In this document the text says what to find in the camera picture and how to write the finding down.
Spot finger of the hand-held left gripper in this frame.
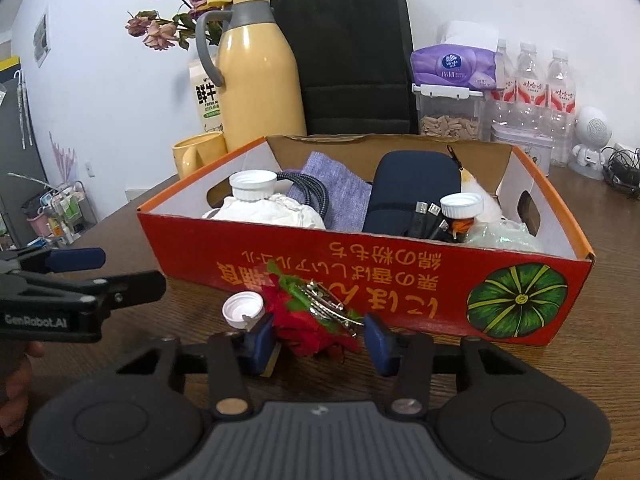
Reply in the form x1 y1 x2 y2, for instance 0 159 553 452
94 269 167 312
44 246 107 276

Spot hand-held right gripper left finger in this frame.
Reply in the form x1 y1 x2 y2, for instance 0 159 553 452
115 312 281 420

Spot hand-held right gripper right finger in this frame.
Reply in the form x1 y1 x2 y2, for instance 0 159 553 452
362 312 523 416

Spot red artificial flower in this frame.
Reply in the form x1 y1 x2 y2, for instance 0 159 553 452
259 261 367 362

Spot silver hair clips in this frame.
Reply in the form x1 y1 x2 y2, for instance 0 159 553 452
294 281 364 334

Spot orange cardboard box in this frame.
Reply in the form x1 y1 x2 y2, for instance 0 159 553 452
136 132 597 349

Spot black USB cable bundle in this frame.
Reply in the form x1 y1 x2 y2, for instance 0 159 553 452
406 201 454 242

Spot grey braided cable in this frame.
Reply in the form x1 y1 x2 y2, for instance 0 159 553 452
274 170 332 224

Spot yellow and white plush toy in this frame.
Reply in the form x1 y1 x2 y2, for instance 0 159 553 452
459 166 507 224

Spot person's left hand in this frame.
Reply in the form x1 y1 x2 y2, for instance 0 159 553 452
0 340 46 439

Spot white bottle cap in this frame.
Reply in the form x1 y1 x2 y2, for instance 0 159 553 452
222 292 266 331

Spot storage cart with bottles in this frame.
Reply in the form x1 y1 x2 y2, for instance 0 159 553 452
21 182 99 249

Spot dark door with yellow top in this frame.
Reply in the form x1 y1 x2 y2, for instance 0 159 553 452
0 54 52 249

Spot paper-wrapped white-capped bottle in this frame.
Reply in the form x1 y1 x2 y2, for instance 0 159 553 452
202 170 327 231

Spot yellow mug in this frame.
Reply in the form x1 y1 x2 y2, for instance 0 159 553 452
172 131 229 180

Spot white folded umbrella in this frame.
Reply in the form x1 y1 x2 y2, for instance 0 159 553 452
13 70 32 150

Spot brown bottle with white cap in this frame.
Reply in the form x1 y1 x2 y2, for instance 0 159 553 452
440 192 485 244

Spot purple cloth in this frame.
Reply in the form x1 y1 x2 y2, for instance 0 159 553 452
294 151 374 234

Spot navy zip pouch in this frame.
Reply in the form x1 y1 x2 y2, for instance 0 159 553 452
361 151 464 236

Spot white milk carton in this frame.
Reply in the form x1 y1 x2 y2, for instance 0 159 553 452
187 57 224 134

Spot clear food container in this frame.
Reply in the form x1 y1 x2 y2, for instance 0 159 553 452
412 82 486 142

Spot white printed tin box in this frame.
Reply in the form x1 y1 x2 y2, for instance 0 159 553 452
490 123 554 179

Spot dried pink flowers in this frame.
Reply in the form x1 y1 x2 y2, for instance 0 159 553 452
125 0 261 52

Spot yellow thermos jug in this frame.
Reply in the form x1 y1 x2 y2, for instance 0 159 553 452
195 0 307 154

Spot clear water bottle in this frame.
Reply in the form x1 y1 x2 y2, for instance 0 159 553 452
514 41 549 131
545 49 577 169
487 37 517 128

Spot black paper bag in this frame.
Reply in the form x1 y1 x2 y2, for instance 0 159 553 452
270 0 419 137

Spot purple tissue pack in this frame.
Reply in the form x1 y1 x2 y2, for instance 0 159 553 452
410 20 501 92

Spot white robot toy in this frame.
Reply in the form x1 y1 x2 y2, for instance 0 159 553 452
570 105 612 181

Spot purple wall decal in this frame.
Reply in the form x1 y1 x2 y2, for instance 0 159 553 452
48 131 80 187

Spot framed wall picture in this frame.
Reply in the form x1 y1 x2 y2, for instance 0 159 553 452
32 7 52 68

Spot tangled black cables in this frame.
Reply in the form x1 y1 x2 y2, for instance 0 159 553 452
600 144 640 199

